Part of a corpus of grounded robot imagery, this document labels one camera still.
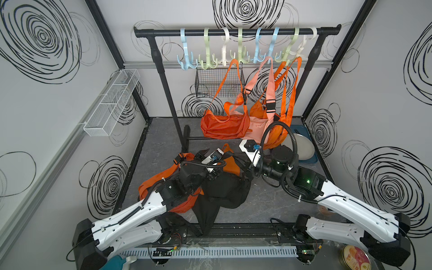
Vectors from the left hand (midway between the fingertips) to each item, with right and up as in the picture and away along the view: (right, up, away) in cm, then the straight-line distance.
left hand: (214, 155), depth 71 cm
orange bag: (+6, -3, -8) cm, 11 cm away
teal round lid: (-36, -38, -10) cm, 53 cm away
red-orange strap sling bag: (-19, -5, +19) cm, 27 cm away
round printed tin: (+56, -40, -6) cm, 69 cm away
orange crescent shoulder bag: (+23, +21, +17) cm, 36 cm away
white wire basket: (-49, +14, +1) cm, 51 cm away
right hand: (+8, +1, -10) cm, 13 cm away
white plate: (+58, -1, +36) cm, 69 cm away
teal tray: (+59, +11, +44) cm, 74 cm away
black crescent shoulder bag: (+7, -16, +5) cm, 18 cm away
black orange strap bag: (-4, -28, +9) cm, 29 cm away
